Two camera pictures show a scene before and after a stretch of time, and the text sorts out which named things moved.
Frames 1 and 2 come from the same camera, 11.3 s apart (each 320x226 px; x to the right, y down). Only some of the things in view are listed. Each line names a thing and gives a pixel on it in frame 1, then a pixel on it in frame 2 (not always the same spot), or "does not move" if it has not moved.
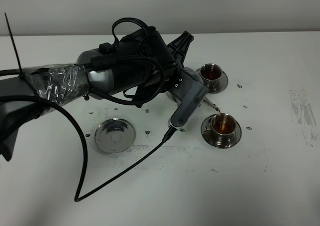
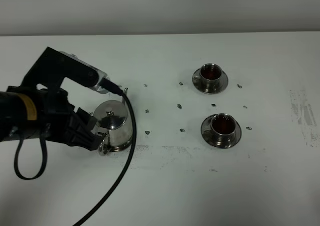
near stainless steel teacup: [223, 128] does not move
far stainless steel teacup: [210, 73] does not move
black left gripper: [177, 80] -> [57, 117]
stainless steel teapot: [197, 76] -> [113, 125]
